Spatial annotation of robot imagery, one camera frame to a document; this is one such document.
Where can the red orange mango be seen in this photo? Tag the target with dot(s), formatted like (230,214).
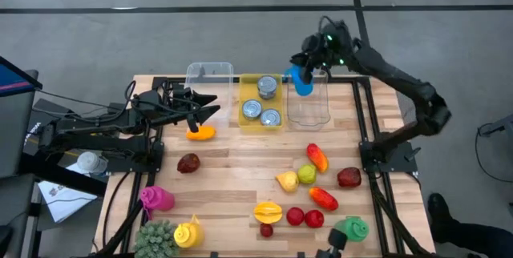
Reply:
(323,198)
(317,157)

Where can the yellow starfruit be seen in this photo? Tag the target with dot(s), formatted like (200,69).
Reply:
(267,212)

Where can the yellow pear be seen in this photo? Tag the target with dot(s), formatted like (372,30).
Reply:
(288,182)

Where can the dark red fruit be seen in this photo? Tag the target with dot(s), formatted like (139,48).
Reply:
(348,177)
(188,163)

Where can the green-labelled tin can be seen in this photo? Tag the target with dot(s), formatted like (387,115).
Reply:
(267,85)

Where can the black cylindrical object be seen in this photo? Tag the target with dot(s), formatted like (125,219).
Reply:
(338,240)

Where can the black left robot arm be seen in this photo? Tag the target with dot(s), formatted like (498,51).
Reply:
(100,130)

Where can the green succulent plant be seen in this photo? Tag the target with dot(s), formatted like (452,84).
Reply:
(156,240)

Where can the yellow squeeze bottle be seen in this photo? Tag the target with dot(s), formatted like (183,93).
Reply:
(187,235)

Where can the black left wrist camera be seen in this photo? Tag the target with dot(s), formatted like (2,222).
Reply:
(146,100)

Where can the person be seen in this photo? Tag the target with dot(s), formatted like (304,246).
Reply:
(439,210)

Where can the pink squeeze bottle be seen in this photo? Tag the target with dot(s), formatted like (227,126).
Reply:
(158,198)

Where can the dark red pomegranate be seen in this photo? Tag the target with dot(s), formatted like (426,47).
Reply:
(266,230)

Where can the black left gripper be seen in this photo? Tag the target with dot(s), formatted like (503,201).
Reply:
(176,107)

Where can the clear plastic bin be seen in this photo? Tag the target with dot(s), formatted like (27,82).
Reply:
(210,77)
(306,110)

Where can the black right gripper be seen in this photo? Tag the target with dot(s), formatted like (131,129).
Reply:
(328,45)

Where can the lime green fruit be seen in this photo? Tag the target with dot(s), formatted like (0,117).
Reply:
(307,174)

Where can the white paper sheet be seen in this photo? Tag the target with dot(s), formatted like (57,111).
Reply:
(60,202)

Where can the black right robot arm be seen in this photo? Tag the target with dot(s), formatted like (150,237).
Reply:
(401,77)

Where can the black support beam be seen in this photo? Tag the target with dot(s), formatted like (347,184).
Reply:
(60,174)

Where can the dark blue monitor screen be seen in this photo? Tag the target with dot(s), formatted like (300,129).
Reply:
(12,77)

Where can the grey cabinet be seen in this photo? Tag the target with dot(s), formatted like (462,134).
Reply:
(16,130)

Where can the silver tin can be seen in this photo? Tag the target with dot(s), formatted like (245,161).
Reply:
(271,117)

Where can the black aluminium table frame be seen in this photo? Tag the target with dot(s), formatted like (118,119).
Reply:
(170,79)

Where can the blue squeeze bottle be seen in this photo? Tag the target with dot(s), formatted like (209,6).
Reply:
(300,86)

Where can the red apple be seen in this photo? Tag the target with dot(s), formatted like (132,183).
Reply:
(314,218)
(295,216)

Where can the yellow plastic bin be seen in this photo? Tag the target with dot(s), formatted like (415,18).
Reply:
(248,89)

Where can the blue-labelled tin can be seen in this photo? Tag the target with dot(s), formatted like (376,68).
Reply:
(252,110)

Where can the green squeeze bottle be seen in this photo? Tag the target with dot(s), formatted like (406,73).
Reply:
(354,229)

